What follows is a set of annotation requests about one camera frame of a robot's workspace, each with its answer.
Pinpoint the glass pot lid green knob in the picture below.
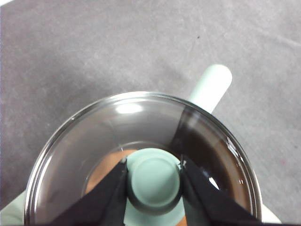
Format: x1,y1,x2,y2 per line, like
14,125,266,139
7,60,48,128
23,91,263,226

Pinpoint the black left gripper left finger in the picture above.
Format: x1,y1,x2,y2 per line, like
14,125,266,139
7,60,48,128
50,159,129,226

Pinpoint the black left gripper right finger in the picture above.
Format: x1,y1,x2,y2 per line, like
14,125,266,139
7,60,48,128
180,154,267,226

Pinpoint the mint green breakfast machine base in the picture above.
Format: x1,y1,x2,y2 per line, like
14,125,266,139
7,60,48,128
0,189,283,226

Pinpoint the brown potato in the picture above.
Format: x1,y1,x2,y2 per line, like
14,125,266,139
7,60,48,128
84,150,189,226

